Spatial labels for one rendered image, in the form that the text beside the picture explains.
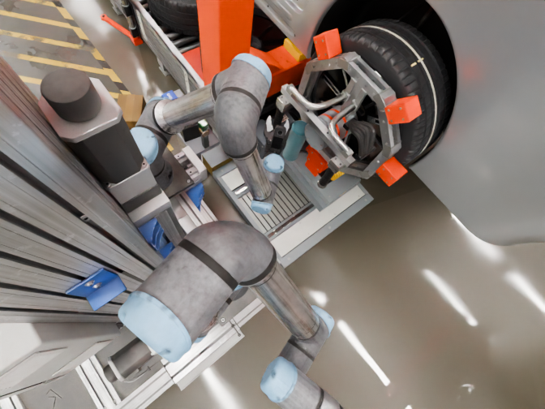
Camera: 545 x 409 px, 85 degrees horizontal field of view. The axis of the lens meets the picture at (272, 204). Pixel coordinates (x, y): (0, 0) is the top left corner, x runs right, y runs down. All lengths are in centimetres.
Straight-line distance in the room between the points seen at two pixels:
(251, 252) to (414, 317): 186
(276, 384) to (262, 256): 27
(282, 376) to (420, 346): 167
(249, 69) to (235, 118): 14
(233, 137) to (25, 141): 49
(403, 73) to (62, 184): 110
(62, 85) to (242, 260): 33
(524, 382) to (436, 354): 60
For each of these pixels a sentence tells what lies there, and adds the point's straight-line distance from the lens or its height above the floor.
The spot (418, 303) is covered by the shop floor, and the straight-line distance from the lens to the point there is 228.
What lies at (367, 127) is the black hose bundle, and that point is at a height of 105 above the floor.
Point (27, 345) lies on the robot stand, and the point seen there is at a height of 123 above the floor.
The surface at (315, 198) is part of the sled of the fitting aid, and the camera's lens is 196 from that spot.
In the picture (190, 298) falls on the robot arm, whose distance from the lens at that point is 44.
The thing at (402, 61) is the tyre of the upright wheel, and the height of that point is 118.
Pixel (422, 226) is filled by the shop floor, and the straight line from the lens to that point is 244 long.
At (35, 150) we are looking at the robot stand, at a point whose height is 163.
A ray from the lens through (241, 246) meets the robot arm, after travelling 46.
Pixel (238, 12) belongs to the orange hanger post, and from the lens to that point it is 133.
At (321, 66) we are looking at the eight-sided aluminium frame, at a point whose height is 100.
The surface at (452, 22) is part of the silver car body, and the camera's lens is 126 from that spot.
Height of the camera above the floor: 190
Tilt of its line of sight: 67 degrees down
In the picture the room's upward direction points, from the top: 22 degrees clockwise
